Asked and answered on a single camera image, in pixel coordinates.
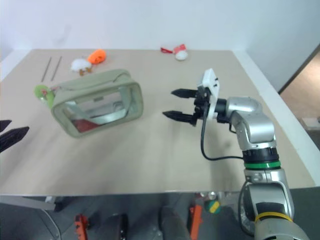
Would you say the green yellow round knob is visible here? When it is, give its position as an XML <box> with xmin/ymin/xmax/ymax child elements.
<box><xmin>204</xmin><ymin>199</ymin><xmax>221</xmax><ymax>214</ymax></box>

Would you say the orange plush toy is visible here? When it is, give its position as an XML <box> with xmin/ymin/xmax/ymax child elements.
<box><xmin>87</xmin><ymin>48</ymin><xmax>107</xmax><ymax>65</ymax></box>

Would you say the green round plush toy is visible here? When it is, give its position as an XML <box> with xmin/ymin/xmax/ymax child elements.
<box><xmin>33</xmin><ymin>84</ymin><xmax>56</xmax><ymax>109</ymax></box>

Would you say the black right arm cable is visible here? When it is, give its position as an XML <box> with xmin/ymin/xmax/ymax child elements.
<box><xmin>200</xmin><ymin>113</ymin><xmax>244</xmax><ymax>161</ymax></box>

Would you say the orange clamp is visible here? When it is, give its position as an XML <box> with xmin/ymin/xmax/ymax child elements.
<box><xmin>73</xmin><ymin>213</ymin><xmax>89</xmax><ymax>240</ymax></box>
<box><xmin>188</xmin><ymin>204</ymin><xmax>203</xmax><ymax>240</ymax></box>

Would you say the thin grey metal rod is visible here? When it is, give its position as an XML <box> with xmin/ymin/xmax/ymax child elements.
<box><xmin>50</xmin><ymin>55</ymin><xmax>63</xmax><ymax>82</ymax></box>
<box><xmin>40</xmin><ymin>56</ymin><xmax>53</xmax><ymax>82</ymax></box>

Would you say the brown wooden door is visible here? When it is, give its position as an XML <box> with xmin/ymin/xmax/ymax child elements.
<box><xmin>278</xmin><ymin>43</ymin><xmax>320</xmax><ymax>101</ymax></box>

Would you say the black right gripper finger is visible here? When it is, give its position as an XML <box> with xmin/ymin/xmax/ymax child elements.
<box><xmin>171</xmin><ymin>88</ymin><xmax>199</xmax><ymax>100</ymax></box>
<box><xmin>162</xmin><ymin>109</ymin><xmax>199</xmax><ymax>127</ymax></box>

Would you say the red and white plush toy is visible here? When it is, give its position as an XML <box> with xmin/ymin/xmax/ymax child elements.
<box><xmin>160</xmin><ymin>43</ymin><xmax>189</xmax><ymax>62</ymax></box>

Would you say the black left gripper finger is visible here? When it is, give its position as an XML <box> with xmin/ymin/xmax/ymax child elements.
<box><xmin>0</xmin><ymin>126</ymin><xmax>30</xmax><ymax>154</ymax></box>
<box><xmin>0</xmin><ymin>119</ymin><xmax>13</xmax><ymax>134</ymax></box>

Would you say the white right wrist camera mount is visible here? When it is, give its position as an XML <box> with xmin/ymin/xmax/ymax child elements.
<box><xmin>196</xmin><ymin>68</ymin><xmax>221</xmax><ymax>121</ymax></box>

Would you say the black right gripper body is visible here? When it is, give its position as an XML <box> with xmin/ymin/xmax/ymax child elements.
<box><xmin>192</xmin><ymin>87</ymin><xmax>212</xmax><ymax>121</ymax></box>

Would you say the silver table frame bar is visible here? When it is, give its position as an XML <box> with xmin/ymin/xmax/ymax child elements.
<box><xmin>0</xmin><ymin>194</ymin><xmax>64</xmax><ymax>212</ymax></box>

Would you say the beige clear toiletry pouch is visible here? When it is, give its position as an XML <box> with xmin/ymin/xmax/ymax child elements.
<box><xmin>50</xmin><ymin>68</ymin><xmax>145</xmax><ymax>139</ymax></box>

